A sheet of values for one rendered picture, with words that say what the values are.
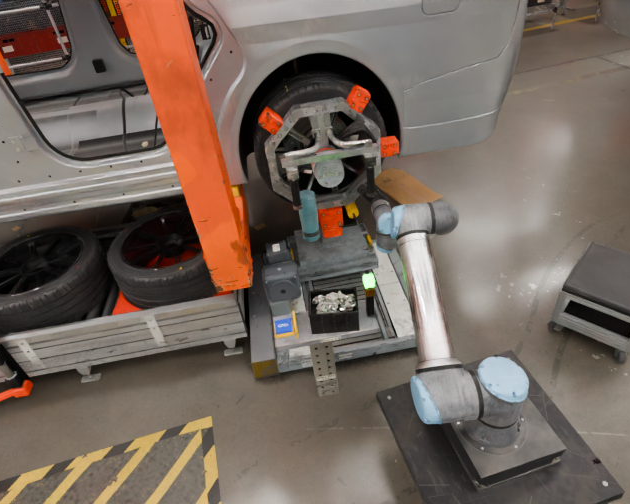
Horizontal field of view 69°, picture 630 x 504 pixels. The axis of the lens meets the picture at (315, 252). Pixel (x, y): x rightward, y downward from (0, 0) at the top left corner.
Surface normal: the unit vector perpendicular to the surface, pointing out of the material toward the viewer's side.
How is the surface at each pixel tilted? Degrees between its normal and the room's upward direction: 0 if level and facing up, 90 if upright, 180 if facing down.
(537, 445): 2
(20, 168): 92
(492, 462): 2
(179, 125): 90
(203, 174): 90
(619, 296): 0
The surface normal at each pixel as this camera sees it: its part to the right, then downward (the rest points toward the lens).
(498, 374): 0.01, -0.78
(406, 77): 0.14, 0.61
